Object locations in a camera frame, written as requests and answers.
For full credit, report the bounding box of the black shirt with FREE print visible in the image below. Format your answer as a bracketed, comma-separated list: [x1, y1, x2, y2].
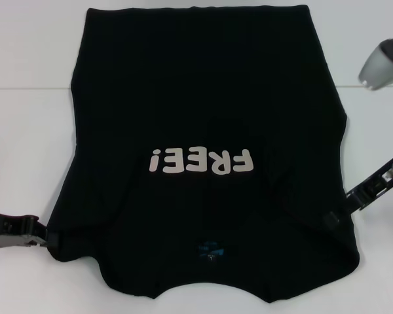
[47, 3, 363, 294]

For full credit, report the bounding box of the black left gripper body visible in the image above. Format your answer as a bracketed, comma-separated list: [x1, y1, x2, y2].
[0, 210, 32, 249]

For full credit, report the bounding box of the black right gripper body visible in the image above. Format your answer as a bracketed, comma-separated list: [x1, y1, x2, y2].
[345, 156, 393, 211]

